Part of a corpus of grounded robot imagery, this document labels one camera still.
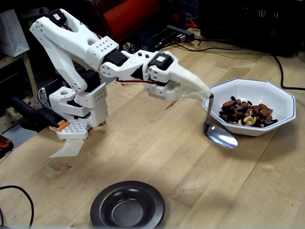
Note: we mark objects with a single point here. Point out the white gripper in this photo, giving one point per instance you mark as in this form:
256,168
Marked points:
172,76

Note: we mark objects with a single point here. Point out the bent metal spoon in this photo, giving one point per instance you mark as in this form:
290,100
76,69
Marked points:
221,138

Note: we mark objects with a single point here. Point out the nut and dried fruit mix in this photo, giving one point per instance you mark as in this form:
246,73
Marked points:
245,112

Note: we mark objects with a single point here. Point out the white octagonal bowl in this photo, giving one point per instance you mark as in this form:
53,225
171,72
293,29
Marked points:
250,88

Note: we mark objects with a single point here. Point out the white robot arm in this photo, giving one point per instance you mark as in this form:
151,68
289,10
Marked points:
71,40

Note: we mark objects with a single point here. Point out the dark brown plate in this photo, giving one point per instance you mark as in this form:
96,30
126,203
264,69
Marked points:
126,210

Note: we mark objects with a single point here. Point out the black power strip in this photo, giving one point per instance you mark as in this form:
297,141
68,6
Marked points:
181,32

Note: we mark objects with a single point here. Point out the red chair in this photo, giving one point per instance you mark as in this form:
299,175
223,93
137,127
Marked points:
133,16

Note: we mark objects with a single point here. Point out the black plastic crate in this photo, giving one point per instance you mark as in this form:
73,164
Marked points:
250,23

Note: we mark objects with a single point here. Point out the translucent white sheet piece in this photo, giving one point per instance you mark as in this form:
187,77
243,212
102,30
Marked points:
69,149

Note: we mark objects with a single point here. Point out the black clamp with orange tip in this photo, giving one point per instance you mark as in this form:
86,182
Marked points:
35,114

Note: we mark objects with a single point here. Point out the light wooden shelf unit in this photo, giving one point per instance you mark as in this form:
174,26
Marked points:
29,71

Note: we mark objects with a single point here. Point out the beige socket box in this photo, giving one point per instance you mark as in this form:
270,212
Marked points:
12,117

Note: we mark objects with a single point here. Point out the white paper box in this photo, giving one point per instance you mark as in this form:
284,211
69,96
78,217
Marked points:
12,35

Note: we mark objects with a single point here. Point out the red rounded object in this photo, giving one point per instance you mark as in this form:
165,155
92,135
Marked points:
4,143

